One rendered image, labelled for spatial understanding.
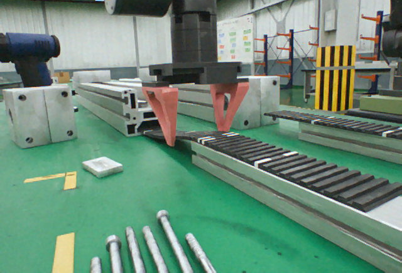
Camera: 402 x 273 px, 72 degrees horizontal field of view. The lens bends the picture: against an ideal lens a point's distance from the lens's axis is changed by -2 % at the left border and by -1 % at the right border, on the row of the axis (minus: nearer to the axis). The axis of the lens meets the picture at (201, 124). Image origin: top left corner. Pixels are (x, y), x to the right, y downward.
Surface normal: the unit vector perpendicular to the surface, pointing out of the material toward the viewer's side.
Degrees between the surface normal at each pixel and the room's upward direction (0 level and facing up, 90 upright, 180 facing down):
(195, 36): 90
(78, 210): 0
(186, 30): 90
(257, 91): 90
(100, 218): 0
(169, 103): 111
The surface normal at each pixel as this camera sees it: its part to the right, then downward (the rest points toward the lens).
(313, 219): -0.87, 0.14
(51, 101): 0.68, 0.12
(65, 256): -0.04, -0.98
